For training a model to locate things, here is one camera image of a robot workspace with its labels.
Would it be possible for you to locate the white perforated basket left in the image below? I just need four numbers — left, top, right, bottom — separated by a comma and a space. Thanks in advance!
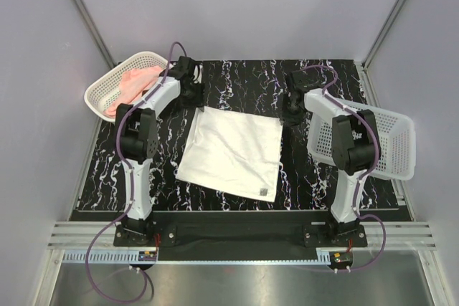
84, 51, 167, 123

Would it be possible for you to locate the white towel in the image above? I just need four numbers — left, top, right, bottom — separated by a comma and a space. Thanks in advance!
176, 107, 283, 202

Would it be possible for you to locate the pink towel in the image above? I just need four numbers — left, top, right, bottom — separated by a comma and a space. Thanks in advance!
104, 65, 164, 118

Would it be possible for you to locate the controller board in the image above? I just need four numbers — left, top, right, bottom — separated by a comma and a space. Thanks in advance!
138, 248, 158, 262
330, 251, 354, 269

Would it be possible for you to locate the white perforated basket right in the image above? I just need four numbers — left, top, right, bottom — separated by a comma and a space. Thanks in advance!
307, 100, 416, 181

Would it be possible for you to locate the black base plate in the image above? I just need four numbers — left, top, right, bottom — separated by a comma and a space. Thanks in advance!
113, 210, 368, 264

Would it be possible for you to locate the white perforated basket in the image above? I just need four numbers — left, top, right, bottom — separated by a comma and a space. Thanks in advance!
307, 100, 416, 181
84, 51, 167, 123

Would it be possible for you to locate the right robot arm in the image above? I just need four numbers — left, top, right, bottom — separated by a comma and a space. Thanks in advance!
280, 66, 380, 246

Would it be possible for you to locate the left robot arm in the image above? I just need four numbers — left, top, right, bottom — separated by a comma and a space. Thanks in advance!
115, 56, 205, 246

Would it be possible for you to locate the right controller board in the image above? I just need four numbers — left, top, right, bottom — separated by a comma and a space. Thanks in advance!
330, 251, 354, 269

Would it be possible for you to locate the left controller board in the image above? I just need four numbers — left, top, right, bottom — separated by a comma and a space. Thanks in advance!
138, 248, 158, 262

